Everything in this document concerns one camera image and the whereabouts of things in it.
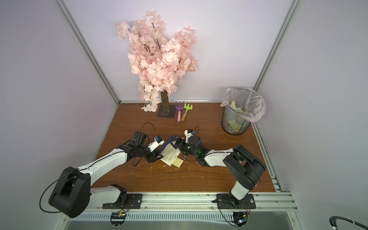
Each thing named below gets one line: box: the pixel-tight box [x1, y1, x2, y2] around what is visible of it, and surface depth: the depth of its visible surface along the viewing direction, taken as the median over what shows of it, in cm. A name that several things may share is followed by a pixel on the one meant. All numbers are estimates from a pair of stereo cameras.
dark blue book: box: [159, 135, 181, 167], surface depth 85 cm
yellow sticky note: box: [172, 157, 184, 169], surface depth 88 cm
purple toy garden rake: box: [175, 101, 185, 123], surface depth 119 cm
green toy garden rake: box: [184, 103, 194, 114], surface depth 119 cm
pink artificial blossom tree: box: [115, 10, 199, 118], surface depth 76 cm
